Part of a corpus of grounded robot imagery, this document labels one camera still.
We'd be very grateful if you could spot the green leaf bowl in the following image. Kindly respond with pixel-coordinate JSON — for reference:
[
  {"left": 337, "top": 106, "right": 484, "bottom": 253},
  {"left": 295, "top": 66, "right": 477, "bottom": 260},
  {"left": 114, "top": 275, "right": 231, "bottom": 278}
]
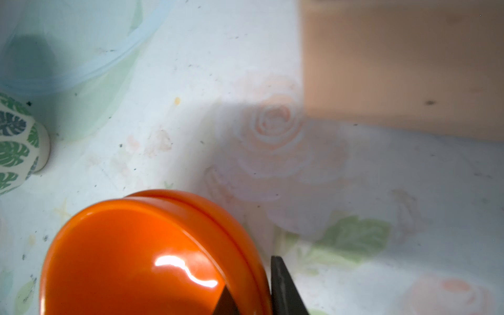
[{"left": 0, "top": 93, "right": 51, "bottom": 195}]

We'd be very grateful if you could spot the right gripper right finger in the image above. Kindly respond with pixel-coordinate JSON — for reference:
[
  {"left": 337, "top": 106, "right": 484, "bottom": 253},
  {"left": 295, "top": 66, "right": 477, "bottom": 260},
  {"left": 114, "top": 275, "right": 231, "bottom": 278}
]
[{"left": 270, "top": 256, "right": 309, "bottom": 315}]

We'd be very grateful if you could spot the orange bowl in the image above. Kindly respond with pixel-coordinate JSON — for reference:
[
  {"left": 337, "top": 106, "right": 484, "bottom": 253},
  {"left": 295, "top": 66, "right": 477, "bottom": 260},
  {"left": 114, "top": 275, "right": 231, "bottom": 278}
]
[
  {"left": 128, "top": 190, "right": 272, "bottom": 314},
  {"left": 38, "top": 196, "right": 263, "bottom": 315}
]

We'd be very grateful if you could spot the peach desk file organizer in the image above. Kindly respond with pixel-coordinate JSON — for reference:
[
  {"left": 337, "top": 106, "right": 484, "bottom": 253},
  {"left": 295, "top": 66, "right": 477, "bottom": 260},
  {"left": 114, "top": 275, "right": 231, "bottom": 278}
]
[{"left": 299, "top": 1, "right": 503, "bottom": 142}]

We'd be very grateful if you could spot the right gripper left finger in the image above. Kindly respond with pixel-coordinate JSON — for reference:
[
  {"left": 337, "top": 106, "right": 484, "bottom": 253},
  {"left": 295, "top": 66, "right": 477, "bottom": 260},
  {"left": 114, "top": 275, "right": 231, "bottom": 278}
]
[{"left": 212, "top": 286, "right": 240, "bottom": 315}]

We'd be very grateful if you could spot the floral table mat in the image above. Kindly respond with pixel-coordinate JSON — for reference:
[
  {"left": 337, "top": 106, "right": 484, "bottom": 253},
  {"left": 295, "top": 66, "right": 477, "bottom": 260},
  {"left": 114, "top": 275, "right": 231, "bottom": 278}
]
[{"left": 1, "top": 1, "right": 503, "bottom": 314}]

